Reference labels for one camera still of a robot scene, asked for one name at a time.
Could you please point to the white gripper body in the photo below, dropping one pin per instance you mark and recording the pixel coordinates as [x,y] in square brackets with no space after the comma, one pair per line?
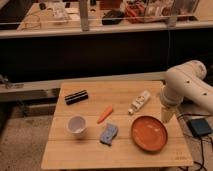
[167,114]

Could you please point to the orange ceramic bowl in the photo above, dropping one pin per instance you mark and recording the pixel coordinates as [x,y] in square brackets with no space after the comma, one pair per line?
[149,134]

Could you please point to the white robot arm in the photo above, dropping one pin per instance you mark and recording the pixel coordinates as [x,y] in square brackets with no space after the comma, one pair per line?
[185,81]

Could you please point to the white tube bottle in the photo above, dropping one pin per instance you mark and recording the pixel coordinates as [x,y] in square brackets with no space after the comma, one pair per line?
[139,102]

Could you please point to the black power box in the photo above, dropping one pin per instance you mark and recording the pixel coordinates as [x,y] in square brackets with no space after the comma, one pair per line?
[199,127]

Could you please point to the orange toy carrot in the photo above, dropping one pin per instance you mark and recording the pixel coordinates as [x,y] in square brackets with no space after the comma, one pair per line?
[105,114]

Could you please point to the blue sponge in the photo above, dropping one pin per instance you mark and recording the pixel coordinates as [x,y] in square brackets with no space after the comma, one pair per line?
[108,134]

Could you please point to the black striped eraser block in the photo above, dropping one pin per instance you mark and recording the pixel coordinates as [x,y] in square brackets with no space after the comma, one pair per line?
[76,97]

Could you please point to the white cup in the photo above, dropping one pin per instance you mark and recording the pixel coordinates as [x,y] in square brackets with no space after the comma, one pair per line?
[77,125]

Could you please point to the red tool on shelf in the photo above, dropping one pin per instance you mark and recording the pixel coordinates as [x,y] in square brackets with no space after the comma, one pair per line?
[135,13]

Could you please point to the black bag on shelf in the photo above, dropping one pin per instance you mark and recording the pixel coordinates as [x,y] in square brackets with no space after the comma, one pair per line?
[112,17]

